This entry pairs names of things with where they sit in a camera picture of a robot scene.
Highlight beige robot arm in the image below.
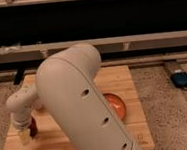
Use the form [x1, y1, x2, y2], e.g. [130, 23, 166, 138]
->
[6, 43, 143, 150]

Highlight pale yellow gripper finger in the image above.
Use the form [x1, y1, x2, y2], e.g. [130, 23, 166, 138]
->
[18, 129, 31, 145]

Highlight light wooden board table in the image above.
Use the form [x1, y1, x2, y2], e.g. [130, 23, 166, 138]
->
[3, 65, 155, 150]

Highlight orange bowl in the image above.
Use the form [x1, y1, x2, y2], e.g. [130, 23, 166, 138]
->
[103, 93, 127, 121]

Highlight dark red chili pepper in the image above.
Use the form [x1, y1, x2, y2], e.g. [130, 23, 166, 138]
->
[29, 117, 38, 138]

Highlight grey metal rail frame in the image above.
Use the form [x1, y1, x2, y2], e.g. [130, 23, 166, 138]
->
[0, 31, 187, 81]

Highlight dark blue power adapter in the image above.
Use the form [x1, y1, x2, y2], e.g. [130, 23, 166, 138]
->
[171, 69, 187, 88]

